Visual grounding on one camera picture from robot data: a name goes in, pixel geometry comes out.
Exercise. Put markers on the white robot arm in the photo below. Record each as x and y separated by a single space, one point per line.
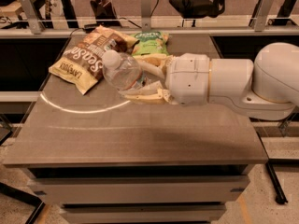
265 88

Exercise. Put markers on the brown yellow chip bag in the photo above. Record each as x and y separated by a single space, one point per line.
82 64

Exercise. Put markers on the metal rail bracket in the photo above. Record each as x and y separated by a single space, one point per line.
35 24
145 15
260 18

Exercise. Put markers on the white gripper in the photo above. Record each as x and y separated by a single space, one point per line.
188 78

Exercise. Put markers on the right metal rail bracket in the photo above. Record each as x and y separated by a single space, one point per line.
260 18

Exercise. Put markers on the left metal rail bracket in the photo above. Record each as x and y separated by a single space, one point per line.
35 24

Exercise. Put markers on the middle metal rail bracket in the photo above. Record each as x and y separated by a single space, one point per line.
145 15

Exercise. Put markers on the black office chair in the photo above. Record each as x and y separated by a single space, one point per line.
198 9

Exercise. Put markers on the clear plastic water bottle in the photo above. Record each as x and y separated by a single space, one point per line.
122 71

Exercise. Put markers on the green snack bag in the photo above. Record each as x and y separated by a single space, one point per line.
150 43

